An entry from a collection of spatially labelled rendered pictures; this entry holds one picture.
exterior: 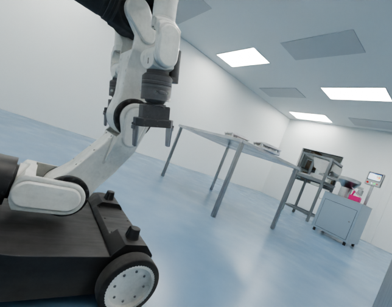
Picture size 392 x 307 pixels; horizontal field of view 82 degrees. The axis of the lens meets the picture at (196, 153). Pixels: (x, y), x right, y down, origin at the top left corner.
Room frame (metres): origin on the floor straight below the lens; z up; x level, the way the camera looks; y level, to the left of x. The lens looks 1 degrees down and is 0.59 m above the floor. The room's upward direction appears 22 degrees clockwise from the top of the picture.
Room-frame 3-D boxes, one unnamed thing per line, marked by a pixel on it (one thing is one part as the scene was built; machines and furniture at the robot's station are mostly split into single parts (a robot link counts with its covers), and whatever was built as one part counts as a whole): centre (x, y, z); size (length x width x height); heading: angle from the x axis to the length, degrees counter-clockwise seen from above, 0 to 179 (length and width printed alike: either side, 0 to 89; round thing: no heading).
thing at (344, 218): (4.12, -2.90, 0.38); 0.63 x 0.57 x 0.76; 37
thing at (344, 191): (4.19, -2.92, 0.95); 0.49 x 0.36 x 0.38; 37
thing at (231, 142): (3.20, -0.45, 0.84); 1.50 x 1.10 x 0.04; 33
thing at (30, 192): (0.77, 0.43, 0.28); 0.21 x 0.20 x 0.13; 127
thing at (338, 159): (7.22, -3.78, 1.43); 1.32 x 0.01 x 1.11; 37
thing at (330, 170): (5.05, -2.87, 0.75); 1.43 x 1.06 x 1.50; 37
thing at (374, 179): (4.04, -3.14, 1.07); 0.23 x 0.10 x 0.62; 37
